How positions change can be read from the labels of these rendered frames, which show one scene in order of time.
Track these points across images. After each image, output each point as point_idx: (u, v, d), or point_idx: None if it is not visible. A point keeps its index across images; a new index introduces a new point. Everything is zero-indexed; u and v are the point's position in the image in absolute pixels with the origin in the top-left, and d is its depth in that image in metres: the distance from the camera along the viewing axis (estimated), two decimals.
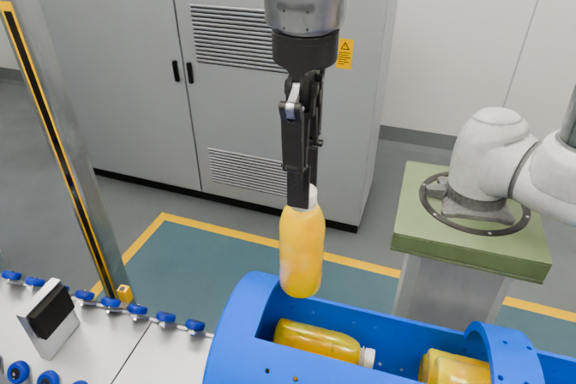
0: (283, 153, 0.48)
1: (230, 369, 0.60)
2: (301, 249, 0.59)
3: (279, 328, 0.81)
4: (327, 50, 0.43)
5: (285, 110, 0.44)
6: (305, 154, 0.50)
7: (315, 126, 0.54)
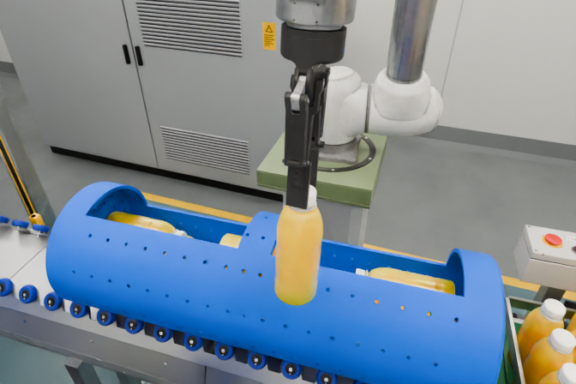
0: (285, 147, 0.48)
1: (65, 236, 0.83)
2: None
3: None
4: (334, 45, 0.45)
5: (291, 100, 0.44)
6: (307, 150, 0.50)
7: (318, 126, 0.54)
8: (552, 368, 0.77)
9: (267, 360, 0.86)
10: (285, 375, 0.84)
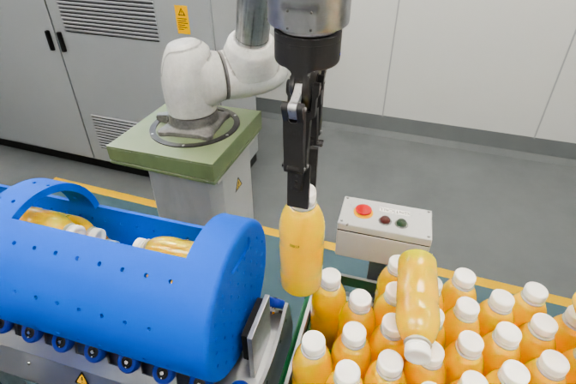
0: (285, 153, 0.48)
1: None
2: None
3: None
4: (329, 51, 0.43)
5: (288, 111, 0.44)
6: (306, 154, 0.50)
7: (316, 126, 0.54)
8: (291, 232, 0.58)
9: (39, 333, 0.82)
10: (54, 347, 0.80)
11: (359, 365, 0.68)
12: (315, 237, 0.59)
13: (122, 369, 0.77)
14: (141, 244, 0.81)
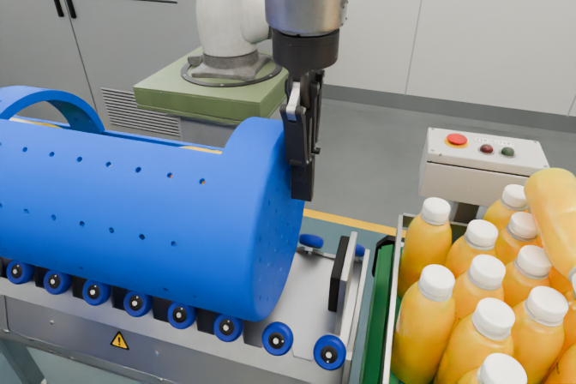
0: (318, 121, 0.56)
1: None
2: None
3: None
4: None
5: None
6: None
7: None
8: None
9: (44, 277, 0.66)
10: (101, 285, 0.64)
11: None
12: None
13: (186, 307, 0.60)
14: None
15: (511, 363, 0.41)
